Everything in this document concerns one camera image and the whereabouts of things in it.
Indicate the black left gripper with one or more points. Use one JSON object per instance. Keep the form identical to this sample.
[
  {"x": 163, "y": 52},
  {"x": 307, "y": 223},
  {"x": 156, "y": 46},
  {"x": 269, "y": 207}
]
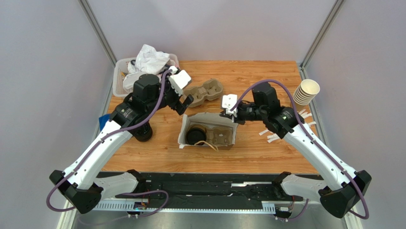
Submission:
[{"x": 177, "y": 105}]

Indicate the black plastic cup lid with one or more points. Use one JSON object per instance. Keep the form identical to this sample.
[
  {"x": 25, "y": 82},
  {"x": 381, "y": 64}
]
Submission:
[{"x": 196, "y": 135}]

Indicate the single cardboard cup carrier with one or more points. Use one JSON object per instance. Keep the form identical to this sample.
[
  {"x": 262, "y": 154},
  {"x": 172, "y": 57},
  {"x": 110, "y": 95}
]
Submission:
[{"x": 220, "y": 136}]

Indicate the brown paper bag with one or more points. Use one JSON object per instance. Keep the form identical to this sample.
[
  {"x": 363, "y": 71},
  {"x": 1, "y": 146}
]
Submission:
[{"x": 208, "y": 120}]

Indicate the white straw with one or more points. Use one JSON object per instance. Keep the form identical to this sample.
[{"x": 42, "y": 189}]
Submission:
[
  {"x": 274, "y": 137},
  {"x": 303, "y": 113}
]

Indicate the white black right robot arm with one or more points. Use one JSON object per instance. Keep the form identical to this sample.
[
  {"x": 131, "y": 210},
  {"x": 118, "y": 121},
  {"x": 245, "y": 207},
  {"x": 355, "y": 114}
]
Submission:
[{"x": 341, "y": 186}]

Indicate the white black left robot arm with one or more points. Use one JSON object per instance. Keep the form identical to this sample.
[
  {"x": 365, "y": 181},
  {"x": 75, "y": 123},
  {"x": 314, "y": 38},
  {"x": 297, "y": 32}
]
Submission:
[{"x": 79, "y": 182}]

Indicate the cardboard cup carrier tray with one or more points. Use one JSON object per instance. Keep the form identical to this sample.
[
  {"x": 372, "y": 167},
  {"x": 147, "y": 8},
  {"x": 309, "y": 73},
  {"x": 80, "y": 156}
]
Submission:
[{"x": 208, "y": 91}]

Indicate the crumpled white paper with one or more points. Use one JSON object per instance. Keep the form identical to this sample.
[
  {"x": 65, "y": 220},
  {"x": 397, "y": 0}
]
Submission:
[{"x": 148, "y": 60}]

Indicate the pink white item in basket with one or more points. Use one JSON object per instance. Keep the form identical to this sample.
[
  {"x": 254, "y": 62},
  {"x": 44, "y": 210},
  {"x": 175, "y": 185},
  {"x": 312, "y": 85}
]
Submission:
[{"x": 129, "y": 81}]

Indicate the stack of paper cups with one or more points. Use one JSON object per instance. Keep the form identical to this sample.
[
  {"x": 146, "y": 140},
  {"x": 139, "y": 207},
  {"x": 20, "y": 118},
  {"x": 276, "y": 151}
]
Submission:
[{"x": 306, "y": 92}]

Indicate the white plastic basket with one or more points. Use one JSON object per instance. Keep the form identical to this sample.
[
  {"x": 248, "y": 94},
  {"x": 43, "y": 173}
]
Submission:
[{"x": 121, "y": 71}]

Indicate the blue folded cloth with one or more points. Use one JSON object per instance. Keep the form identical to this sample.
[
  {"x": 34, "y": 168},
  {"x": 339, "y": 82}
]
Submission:
[{"x": 103, "y": 120}]

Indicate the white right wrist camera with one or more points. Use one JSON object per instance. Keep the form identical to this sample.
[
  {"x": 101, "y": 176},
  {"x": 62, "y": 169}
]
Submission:
[{"x": 227, "y": 104}]

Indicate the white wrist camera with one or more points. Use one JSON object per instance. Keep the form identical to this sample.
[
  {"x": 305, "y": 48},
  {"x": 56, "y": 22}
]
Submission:
[
  {"x": 179, "y": 81},
  {"x": 227, "y": 104}
]

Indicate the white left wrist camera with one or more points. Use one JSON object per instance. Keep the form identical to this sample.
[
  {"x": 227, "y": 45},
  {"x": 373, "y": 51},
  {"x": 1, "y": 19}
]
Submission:
[{"x": 179, "y": 81}]

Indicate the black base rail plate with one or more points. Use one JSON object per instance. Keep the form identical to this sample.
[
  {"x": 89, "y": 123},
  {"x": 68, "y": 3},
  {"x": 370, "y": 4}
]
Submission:
[{"x": 203, "y": 192}]

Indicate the aluminium frame rail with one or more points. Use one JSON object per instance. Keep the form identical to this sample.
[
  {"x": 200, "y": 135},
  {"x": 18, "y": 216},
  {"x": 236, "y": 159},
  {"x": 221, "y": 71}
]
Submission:
[{"x": 274, "y": 213}]

